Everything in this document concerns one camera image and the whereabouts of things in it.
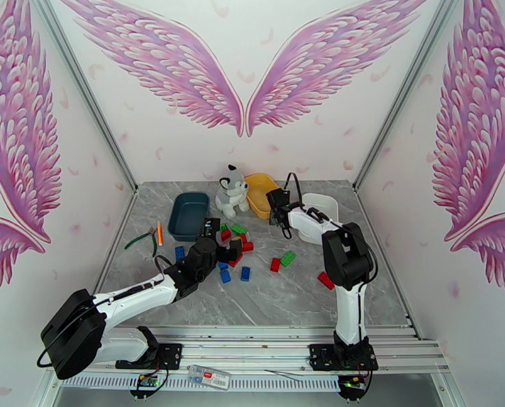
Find yellow plastic bin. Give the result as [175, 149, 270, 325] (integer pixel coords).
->
[243, 172, 281, 220]

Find teal plastic bin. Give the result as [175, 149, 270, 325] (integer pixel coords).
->
[167, 192, 211, 243]

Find white plastic bin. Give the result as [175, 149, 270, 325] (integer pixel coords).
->
[298, 193, 342, 244]

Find grey husky plush toy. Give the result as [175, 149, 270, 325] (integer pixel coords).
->
[215, 164, 251, 220]

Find white label tag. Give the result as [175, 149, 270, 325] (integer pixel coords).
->
[187, 364, 232, 391]

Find small circuit board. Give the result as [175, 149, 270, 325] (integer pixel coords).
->
[129, 372, 169, 398]
[338, 375, 371, 396]

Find green-handled pliers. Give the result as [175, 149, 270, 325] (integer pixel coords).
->
[124, 225, 160, 258]

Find aluminium table side rail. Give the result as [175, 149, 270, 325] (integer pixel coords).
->
[355, 190, 422, 339]
[92, 193, 138, 294]

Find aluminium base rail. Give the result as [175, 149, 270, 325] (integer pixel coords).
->
[57, 324, 452, 375]

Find white slotted cable duct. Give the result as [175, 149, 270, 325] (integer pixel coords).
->
[61, 372, 342, 393]

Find aluminium frame post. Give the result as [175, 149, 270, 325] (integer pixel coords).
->
[26, 0, 140, 194]
[352, 0, 458, 191]

